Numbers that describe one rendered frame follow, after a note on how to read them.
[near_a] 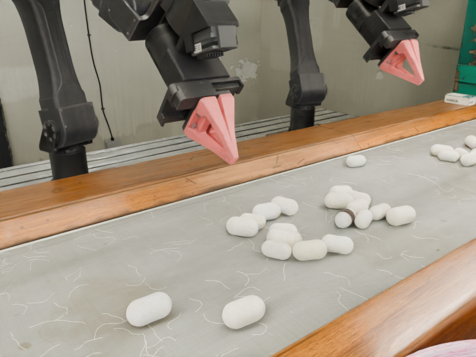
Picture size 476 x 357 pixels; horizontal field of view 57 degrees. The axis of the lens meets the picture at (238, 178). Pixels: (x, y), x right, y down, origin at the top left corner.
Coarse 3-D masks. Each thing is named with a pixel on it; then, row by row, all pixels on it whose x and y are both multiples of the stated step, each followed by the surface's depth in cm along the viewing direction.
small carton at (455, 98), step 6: (450, 96) 107; (456, 96) 106; (462, 96) 105; (468, 96) 105; (474, 96) 105; (450, 102) 107; (456, 102) 106; (462, 102) 105; (468, 102) 104; (474, 102) 105
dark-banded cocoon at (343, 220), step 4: (348, 208) 52; (340, 212) 51; (344, 212) 51; (336, 216) 51; (340, 216) 50; (344, 216) 50; (348, 216) 50; (336, 220) 50; (340, 220) 50; (344, 220) 50; (348, 220) 50; (336, 224) 51; (340, 224) 50; (344, 224) 50; (348, 224) 50
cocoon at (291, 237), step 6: (270, 234) 46; (276, 234) 46; (282, 234) 46; (288, 234) 45; (294, 234) 45; (276, 240) 45; (282, 240) 45; (288, 240) 45; (294, 240) 45; (300, 240) 46
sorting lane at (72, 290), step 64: (448, 128) 94; (256, 192) 61; (320, 192) 61; (384, 192) 61; (448, 192) 61; (0, 256) 45; (64, 256) 45; (128, 256) 45; (192, 256) 45; (256, 256) 45; (384, 256) 45; (0, 320) 36; (64, 320) 36; (192, 320) 36; (320, 320) 36
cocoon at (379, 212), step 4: (380, 204) 53; (384, 204) 53; (372, 208) 52; (376, 208) 52; (380, 208) 52; (384, 208) 52; (388, 208) 53; (372, 212) 52; (376, 212) 52; (380, 212) 52; (384, 212) 52; (376, 216) 52; (380, 216) 52; (384, 216) 53
